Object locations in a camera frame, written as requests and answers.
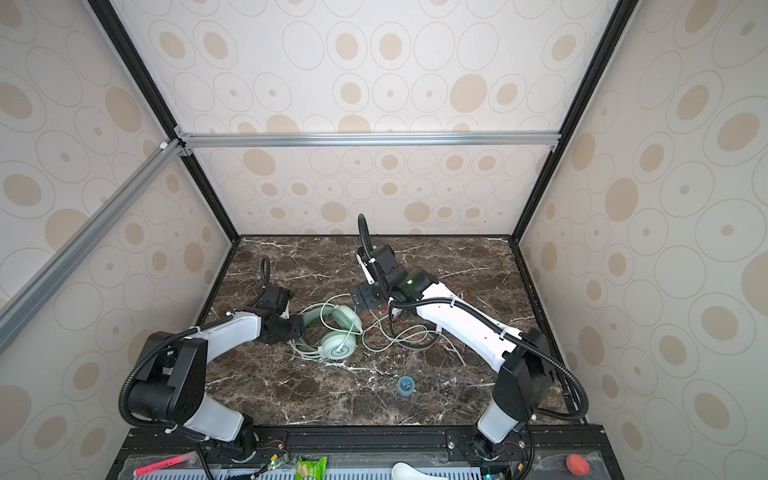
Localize black vertical frame post left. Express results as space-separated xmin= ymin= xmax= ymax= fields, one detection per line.
xmin=87 ymin=0 xmax=240 ymax=243

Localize green snack packet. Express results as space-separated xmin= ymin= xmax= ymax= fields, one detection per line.
xmin=295 ymin=457 xmax=328 ymax=480

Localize pink marker pen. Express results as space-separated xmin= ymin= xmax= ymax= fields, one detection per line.
xmin=133 ymin=453 xmax=195 ymax=477

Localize black vertical frame post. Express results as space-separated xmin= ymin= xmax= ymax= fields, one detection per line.
xmin=87 ymin=0 xmax=240 ymax=243
xmin=510 ymin=0 xmax=639 ymax=246

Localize white spoon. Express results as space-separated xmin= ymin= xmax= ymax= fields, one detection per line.
xmin=391 ymin=462 xmax=442 ymax=480

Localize small blue tape roll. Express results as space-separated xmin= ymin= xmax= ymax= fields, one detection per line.
xmin=397 ymin=376 xmax=415 ymax=397

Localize black vertical frame post right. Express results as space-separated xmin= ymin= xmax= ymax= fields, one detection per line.
xmin=510 ymin=0 xmax=639 ymax=246

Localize red round button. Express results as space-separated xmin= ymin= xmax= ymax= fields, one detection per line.
xmin=566 ymin=454 xmax=591 ymax=477

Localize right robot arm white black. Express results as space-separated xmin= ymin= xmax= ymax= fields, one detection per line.
xmin=357 ymin=214 xmax=589 ymax=457

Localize mint green headphones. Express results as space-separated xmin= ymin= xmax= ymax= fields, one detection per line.
xmin=289 ymin=303 xmax=363 ymax=361

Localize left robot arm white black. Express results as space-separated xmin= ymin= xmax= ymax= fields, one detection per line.
xmin=118 ymin=257 xmax=305 ymax=455

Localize horizontal aluminium rail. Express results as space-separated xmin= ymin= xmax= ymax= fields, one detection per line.
xmin=180 ymin=131 xmax=561 ymax=148

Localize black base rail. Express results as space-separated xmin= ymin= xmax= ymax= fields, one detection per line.
xmin=107 ymin=425 xmax=623 ymax=479

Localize red headphone cable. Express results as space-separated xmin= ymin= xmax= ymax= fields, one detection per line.
xmin=371 ymin=281 xmax=481 ymax=352

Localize diagonal aluminium rail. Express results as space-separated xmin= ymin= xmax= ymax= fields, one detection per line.
xmin=1 ymin=139 xmax=182 ymax=350

